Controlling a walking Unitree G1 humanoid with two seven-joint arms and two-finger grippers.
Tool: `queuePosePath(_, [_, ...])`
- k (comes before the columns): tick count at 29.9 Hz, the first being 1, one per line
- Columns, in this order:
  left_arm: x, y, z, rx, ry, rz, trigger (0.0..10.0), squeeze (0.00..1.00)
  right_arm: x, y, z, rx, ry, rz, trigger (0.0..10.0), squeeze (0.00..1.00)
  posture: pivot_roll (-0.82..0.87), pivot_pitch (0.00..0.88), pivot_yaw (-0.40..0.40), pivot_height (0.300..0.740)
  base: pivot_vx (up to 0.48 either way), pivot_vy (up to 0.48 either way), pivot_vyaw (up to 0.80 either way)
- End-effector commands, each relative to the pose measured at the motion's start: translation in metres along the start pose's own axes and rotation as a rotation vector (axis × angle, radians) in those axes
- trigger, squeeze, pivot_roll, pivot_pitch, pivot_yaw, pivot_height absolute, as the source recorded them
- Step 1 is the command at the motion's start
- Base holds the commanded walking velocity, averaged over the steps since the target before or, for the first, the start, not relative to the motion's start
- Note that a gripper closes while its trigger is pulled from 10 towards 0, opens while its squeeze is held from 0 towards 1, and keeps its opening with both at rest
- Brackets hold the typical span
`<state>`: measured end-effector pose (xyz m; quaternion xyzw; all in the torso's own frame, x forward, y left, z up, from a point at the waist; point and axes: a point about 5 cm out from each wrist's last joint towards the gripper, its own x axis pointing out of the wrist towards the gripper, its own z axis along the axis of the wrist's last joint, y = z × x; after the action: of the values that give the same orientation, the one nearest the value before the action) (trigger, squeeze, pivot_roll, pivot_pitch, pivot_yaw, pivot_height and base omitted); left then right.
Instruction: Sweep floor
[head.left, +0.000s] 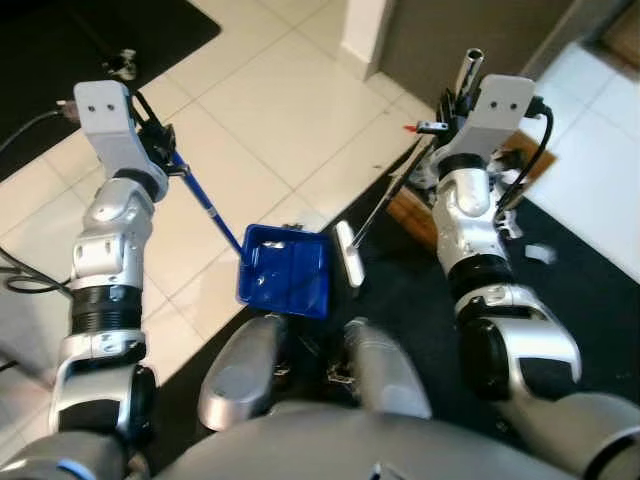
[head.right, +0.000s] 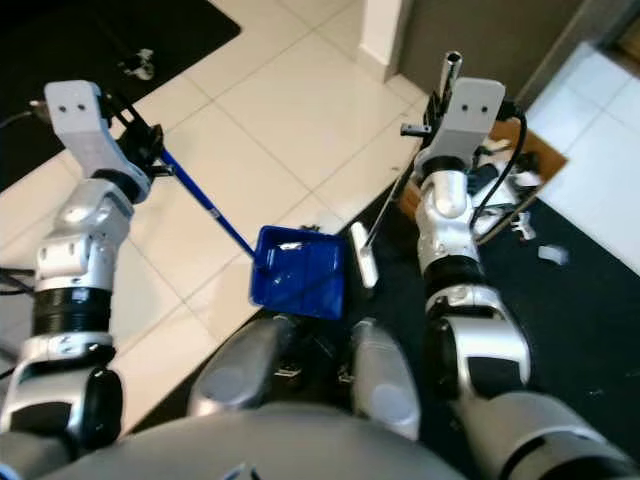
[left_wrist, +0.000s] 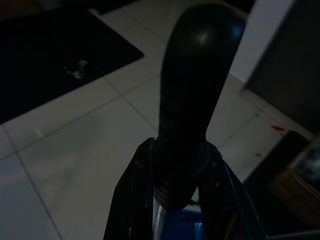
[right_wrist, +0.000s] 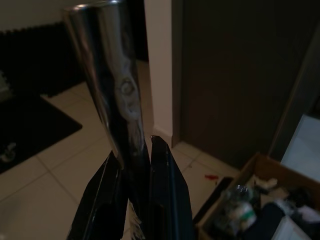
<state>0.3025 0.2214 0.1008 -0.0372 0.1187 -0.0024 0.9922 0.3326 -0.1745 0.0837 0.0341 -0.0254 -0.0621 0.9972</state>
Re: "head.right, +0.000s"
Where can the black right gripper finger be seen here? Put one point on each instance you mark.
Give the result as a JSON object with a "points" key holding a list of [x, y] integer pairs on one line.
{"points": [[414, 128]]}

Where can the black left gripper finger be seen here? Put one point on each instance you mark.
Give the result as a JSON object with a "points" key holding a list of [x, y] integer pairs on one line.
{"points": [[163, 163]]}

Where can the silver broom with white head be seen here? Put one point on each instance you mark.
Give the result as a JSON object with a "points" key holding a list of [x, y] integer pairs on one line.
{"points": [[363, 258]]}

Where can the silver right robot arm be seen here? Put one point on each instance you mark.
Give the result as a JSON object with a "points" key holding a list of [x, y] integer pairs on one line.
{"points": [[445, 210]]}

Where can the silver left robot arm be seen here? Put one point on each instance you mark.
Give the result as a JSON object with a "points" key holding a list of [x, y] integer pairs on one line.
{"points": [[75, 250]]}

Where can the small black floor mat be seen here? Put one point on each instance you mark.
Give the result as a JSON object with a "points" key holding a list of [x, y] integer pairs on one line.
{"points": [[60, 40]]}

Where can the large black floor mat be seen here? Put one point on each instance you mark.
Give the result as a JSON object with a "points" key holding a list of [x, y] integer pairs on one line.
{"points": [[590, 330]]}

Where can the small black metal object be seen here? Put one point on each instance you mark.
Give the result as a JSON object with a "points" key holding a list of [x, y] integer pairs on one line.
{"points": [[139, 66]]}

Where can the dark grey cabinet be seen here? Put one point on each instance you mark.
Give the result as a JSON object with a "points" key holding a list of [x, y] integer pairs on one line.
{"points": [[490, 35]]}

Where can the brown wooden board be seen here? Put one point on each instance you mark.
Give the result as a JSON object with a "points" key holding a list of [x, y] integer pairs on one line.
{"points": [[545, 150]]}

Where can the white paper scrap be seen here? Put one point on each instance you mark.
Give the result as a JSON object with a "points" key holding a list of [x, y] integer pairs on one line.
{"points": [[551, 254]]}

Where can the silver left robot leg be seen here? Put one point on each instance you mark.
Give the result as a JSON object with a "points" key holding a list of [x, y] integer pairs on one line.
{"points": [[235, 370]]}

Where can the silver robot leg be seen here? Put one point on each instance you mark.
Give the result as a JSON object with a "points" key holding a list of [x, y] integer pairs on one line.
{"points": [[385, 385], [235, 370]]}

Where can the silver right robot leg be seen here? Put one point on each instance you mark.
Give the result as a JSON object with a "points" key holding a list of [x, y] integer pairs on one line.
{"points": [[385, 385]]}

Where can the grey robot torso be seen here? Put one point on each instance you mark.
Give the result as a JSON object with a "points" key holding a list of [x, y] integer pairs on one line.
{"points": [[290, 455]]}

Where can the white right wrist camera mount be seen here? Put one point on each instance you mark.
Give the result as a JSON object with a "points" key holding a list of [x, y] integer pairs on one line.
{"points": [[475, 105]]}

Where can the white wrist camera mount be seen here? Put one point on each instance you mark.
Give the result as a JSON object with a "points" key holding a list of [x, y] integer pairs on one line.
{"points": [[85, 115], [475, 105]]}

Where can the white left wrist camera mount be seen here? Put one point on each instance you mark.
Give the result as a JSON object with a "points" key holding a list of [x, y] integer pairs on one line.
{"points": [[85, 115]]}

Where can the white door frame post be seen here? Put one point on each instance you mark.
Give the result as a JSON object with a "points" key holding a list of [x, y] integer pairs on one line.
{"points": [[380, 35]]}

